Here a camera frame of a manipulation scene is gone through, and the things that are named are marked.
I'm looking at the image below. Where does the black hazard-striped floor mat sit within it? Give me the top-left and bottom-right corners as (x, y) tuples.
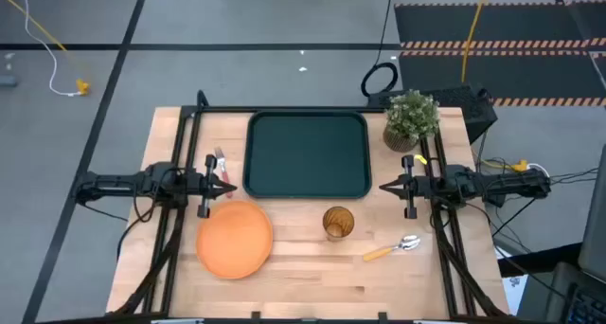
(394, 0), (606, 108)

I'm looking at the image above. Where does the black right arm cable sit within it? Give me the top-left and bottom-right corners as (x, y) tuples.
(490, 195), (539, 238)

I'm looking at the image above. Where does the white floor cable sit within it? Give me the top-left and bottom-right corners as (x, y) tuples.
(17, 0), (81, 98)

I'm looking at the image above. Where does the yellow hanging cable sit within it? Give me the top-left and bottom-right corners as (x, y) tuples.
(460, 0), (491, 84)

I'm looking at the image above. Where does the spoon with yellow handle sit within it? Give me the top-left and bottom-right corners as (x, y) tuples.
(362, 234), (422, 262)

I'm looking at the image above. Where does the black coiled hanging cable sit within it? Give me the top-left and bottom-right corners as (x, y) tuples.
(360, 0), (400, 99)

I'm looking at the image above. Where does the fork with red handle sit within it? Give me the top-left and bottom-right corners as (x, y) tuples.
(213, 146), (234, 200)

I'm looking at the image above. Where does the black keyboard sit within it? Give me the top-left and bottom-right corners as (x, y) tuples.
(565, 283), (606, 324)

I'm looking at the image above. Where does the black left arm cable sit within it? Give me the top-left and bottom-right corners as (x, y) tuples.
(75, 170), (165, 261)

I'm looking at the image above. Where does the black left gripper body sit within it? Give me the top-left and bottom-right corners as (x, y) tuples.
(188, 153), (218, 220)

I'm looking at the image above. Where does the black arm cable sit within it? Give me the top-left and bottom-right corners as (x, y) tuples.
(75, 170), (165, 261)
(490, 195), (539, 238)

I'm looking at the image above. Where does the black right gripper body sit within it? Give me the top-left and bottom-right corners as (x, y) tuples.
(401, 154), (430, 220)

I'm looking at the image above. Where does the potted plant in ribbed pot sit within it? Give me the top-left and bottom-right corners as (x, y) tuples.
(382, 88), (441, 153)

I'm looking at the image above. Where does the yellow floor cable with plug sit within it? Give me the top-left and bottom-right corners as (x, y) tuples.
(0, 0), (91, 97)

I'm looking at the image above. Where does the orange plastic plate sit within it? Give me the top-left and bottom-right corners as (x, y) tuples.
(195, 199), (275, 280)

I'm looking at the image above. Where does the dark green plastic tray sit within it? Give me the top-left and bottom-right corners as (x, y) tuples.
(242, 109), (373, 200)

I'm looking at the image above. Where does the black aluminium table frame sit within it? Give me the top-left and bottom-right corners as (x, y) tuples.
(106, 89), (526, 324)

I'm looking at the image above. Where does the yellow plug with cable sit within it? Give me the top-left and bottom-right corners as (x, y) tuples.
(472, 148), (530, 173)

